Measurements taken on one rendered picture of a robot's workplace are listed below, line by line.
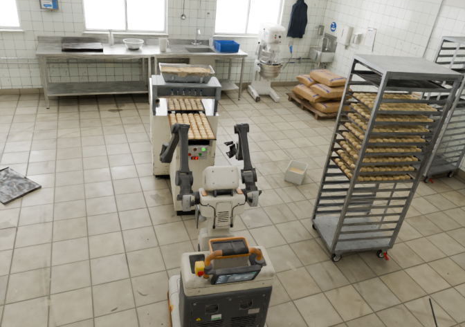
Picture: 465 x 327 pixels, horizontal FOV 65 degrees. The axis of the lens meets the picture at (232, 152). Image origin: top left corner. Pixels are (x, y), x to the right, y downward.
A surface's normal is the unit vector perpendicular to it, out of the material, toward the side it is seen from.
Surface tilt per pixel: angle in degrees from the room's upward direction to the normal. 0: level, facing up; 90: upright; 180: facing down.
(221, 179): 48
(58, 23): 90
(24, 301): 0
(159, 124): 90
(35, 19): 90
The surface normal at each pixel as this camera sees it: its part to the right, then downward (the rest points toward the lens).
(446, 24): -0.93, 0.10
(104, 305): 0.10, -0.87
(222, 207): 0.24, 0.36
